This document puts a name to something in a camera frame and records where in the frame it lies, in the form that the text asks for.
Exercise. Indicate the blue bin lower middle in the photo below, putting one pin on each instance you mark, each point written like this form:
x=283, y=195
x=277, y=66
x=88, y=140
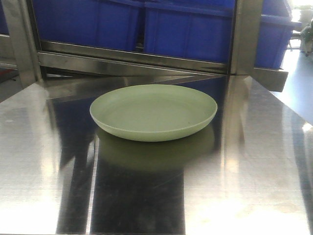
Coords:
x=188, y=30

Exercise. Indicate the green round plate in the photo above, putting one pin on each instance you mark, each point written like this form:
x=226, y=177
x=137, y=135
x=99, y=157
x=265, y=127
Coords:
x=153, y=113

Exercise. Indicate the blue bin lower left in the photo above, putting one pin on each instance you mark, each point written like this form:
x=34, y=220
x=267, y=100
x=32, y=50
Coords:
x=110, y=24

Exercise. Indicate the blue bin lower right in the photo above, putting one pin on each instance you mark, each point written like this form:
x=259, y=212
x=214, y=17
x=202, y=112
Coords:
x=276, y=29

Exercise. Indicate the blue bin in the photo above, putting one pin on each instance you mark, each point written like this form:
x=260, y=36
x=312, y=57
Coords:
x=188, y=30
x=110, y=24
x=276, y=29

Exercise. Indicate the stainless steel shelf rack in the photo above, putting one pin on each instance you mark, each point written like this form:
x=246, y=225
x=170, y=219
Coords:
x=31, y=57

